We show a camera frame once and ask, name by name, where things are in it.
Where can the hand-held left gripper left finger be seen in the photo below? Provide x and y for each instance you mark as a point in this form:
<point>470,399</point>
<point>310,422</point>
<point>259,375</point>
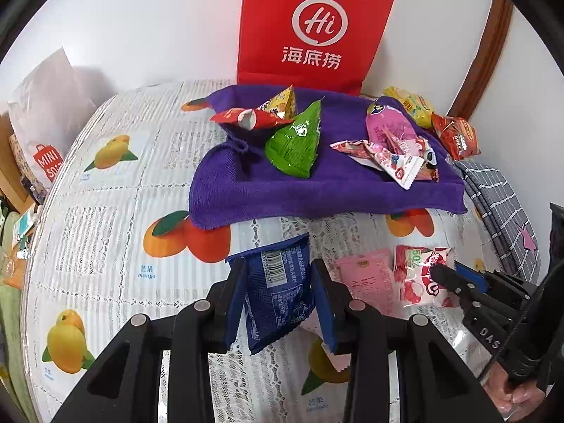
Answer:
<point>233,299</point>

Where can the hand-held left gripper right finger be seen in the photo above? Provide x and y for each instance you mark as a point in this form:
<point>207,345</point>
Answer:
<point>324,308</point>

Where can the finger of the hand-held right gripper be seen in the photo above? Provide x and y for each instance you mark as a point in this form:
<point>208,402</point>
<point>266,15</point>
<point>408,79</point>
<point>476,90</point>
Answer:
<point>471,275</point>
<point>449,280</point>

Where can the red white strawberry packet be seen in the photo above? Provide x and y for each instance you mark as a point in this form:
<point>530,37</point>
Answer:
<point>418,277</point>

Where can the blue snack packet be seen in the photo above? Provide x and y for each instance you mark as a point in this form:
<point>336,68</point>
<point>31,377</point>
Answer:
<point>273,299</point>

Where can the pink snack packet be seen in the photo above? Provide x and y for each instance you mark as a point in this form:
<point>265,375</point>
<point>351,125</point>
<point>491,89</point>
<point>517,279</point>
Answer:
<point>387,125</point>

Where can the yellow triangular snack packet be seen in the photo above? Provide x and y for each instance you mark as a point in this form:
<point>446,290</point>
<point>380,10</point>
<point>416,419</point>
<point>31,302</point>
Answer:
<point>282,103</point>

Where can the person's right hand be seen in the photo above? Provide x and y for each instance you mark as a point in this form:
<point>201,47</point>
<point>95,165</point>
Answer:
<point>511,398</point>

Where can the flat pink packet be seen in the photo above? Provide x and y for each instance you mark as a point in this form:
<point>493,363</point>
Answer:
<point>365,277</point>

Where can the grey checked cloth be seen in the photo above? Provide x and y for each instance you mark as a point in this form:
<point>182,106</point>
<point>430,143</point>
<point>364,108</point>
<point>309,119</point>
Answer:
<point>498,194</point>

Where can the red white candy packet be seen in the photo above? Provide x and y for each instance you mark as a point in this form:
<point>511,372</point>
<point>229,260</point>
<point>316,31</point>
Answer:
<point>403,172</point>
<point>359,149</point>
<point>428,158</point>

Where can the purple towel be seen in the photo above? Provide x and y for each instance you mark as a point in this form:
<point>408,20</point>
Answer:
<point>335,189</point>

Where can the orange snack packet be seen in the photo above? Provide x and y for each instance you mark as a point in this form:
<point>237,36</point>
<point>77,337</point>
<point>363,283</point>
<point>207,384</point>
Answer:
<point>458,136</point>

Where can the green triangular snack packet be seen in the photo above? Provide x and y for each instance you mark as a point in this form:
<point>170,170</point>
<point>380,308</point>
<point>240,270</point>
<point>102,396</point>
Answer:
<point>295,145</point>

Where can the yellow chips packet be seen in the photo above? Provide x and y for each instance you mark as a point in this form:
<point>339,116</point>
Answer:
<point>414,105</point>

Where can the red snack packet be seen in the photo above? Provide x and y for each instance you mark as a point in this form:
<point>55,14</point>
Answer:
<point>229,116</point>

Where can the small orange packet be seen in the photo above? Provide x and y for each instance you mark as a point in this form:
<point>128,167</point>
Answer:
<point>15,271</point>

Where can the teal card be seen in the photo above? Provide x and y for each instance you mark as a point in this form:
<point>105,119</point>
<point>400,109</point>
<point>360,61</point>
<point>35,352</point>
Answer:
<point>26,224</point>

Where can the green cloth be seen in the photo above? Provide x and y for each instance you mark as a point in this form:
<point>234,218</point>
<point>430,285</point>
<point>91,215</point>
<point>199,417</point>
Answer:
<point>11,339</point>

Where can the wooden furniture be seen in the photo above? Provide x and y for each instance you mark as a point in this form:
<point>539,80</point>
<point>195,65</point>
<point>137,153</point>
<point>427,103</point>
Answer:
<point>13,172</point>

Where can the white shopping bag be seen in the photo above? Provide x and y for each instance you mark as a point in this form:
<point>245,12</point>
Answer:
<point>57,97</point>

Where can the red paper bag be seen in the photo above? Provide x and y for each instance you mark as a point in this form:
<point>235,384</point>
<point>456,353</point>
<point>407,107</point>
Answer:
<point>317,9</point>

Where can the brown wooden frame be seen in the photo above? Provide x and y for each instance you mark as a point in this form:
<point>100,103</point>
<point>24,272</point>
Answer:
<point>489,44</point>

